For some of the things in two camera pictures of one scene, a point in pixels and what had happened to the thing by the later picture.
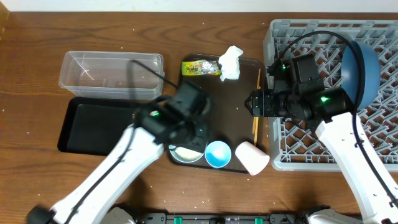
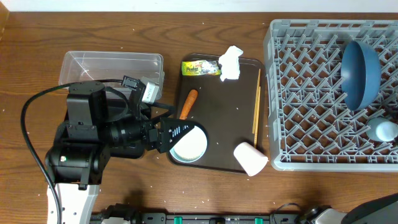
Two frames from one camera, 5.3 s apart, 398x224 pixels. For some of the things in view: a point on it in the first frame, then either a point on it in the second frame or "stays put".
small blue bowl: [218, 154] → [382, 129]
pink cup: [254, 158] stays put
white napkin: [229, 63] stays put
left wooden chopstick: [257, 86] stays put
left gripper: [195, 139] → [153, 135]
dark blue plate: [351, 71] stays put
